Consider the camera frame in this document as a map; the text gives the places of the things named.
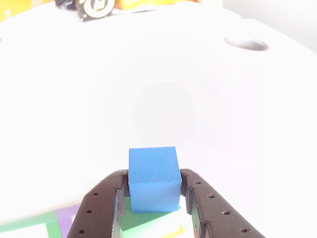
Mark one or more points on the black round device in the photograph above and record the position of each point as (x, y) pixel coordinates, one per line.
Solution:
(96, 8)

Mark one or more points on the green block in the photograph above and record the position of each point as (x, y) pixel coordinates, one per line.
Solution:
(133, 220)

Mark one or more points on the small blue cube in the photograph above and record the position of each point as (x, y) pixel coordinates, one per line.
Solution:
(153, 173)

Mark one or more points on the orange block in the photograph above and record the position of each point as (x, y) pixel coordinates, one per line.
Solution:
(179, 229)

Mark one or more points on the green square frame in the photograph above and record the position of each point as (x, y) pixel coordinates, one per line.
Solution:
(53, 223)

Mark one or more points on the purple square frame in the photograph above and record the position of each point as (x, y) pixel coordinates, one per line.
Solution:
(67, 218)

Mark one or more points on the yellow box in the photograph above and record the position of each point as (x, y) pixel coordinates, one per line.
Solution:
(148, 3)

